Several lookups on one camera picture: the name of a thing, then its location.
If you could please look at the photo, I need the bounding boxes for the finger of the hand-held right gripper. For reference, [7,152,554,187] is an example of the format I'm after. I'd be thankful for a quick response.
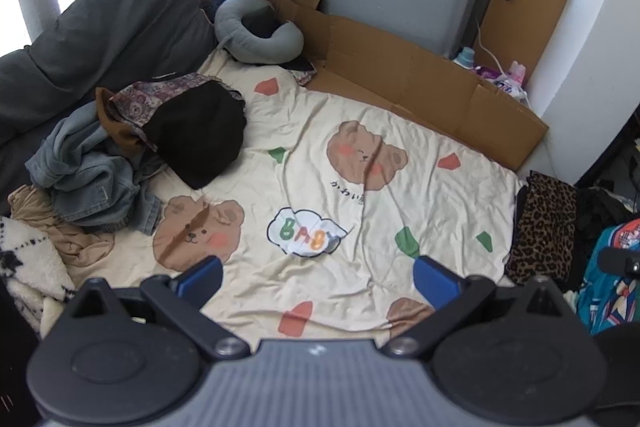
[596,246,640,278]

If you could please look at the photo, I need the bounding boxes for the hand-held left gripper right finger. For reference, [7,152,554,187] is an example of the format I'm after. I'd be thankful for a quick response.
[382,255,571,360]

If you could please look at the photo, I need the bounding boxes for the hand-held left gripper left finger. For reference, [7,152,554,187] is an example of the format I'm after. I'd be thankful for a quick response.
[67,255,251,360]

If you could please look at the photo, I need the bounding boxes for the black knit garment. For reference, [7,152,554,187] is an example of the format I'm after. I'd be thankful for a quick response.
[145,82,248,190]

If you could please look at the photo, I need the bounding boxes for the patterned floral cloth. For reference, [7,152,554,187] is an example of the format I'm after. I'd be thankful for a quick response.
[107,74,246,148]

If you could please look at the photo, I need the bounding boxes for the black clothes pile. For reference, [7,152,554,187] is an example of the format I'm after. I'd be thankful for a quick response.
[570,157,640,288]

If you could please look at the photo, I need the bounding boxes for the teal printed cloth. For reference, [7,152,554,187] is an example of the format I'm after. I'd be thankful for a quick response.
[575,219,640,335]

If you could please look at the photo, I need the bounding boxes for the cream bear print bedsheet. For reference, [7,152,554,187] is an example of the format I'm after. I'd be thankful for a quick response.
[67,52,528,353]

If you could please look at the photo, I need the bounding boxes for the leopard print cloth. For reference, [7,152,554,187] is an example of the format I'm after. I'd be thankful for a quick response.
[505,172,581,293]

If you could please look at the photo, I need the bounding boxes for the beige cloth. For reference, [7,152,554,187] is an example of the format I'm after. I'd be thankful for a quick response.
[7,184,116,278]

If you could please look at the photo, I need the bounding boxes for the blue denim jeans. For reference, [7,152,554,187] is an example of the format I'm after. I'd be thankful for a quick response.
[25,104,166,235]

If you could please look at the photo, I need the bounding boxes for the white fuzzy blanket black pattern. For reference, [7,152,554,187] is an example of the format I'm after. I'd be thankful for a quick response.
[0,214,78,338]

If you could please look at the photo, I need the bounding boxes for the brown garment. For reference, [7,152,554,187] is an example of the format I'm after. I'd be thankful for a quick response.
[95,87,161,158]

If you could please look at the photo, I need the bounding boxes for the purple detergent pouch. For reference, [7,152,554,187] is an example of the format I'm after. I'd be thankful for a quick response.
[475,66,528,100]

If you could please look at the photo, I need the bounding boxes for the pink bottle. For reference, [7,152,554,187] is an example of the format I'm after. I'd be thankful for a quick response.
[505,61,528,88]

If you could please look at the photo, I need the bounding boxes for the flat cardboard sheet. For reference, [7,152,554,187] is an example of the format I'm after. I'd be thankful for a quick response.
[262,0,550,170]

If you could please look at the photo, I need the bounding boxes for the small patterned cloth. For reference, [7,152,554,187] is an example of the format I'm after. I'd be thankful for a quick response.
[287,59,317,85]

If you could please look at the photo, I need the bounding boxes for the grey neck pillow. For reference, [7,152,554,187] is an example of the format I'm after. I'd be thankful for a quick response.
[214,0,305,66]

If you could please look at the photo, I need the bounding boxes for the white cable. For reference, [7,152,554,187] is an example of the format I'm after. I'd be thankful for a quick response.
[474,19,506,72]

